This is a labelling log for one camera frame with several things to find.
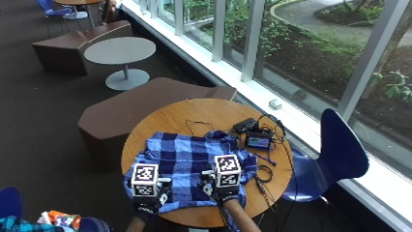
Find person's right hand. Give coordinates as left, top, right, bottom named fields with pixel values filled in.
left=199, top=170, right=245, bottom=205

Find person's left hand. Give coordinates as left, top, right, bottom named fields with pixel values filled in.
left=131, top=177, right=174, bottom=216

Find white marker cube on left glove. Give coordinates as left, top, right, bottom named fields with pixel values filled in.
left=131, top=162, right=162, bottom=198

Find white marker cube on glove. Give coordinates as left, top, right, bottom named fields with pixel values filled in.
left=131, top=162, right=162, bottom=198
left=213, top=154, right=245, bottom=189

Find white marker cube on right glove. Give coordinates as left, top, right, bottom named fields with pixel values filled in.
left=213, top=154, right=245, bottom=189

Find blue plaid cloth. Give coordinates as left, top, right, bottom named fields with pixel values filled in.
left=123, top=130, right=259, bottom=215

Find small black device with screen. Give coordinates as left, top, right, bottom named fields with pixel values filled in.
left=245, top=131, right=275, bottom=150

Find dark blue rounded seat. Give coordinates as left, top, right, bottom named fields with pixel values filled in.
left=79, top=217, right=115, bottom=232

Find black box device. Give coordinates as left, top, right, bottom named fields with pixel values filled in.
left=233, top=117, right=259, bottom=133

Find orange and white cloth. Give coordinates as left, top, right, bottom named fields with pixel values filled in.
left=37, top=210, right=83, bottom=232

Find large brown angular bench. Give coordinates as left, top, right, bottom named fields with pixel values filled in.
left=78, top=76, right=239, bottom=172

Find dark blue plastic chair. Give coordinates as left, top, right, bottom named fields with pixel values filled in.
left=282, top=107, right=371, bottom=205

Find teal plaid cloth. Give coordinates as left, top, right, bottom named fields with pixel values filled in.
left=0, top=215, right=66, bottom=232

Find dark blue chair back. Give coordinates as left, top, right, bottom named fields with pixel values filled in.
left=0, top=187, right=25, bottom=220

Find small brown angular bench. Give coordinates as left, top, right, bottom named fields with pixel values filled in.
left=31, top=19, right=134, bottom=77

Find blue chair with thin legs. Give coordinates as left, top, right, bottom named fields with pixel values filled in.
left=35, top=0, right=75, bottom=19

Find coiled black cable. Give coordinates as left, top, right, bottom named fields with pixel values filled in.
left=255, top=164, right=277, bottom=184

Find blue cable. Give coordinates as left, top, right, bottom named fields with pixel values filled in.
left=253, top=151, right=279, bottom=167

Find long black hanging cable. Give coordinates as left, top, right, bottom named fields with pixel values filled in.
left=257, top=141, right=299, bottom=232

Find thin black cable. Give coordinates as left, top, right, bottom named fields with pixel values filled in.
left=185, top=119, right=217, bottom=137

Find tangled black cables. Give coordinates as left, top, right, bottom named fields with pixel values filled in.
left=257, top=113, right=290, bottom=147

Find grey round pedestal table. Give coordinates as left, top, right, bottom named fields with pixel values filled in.
left=83, top=36, right=158, bottom=92

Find round wooden pedestal table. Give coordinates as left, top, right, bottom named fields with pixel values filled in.
left=54, top=0, right=107, bottom=29

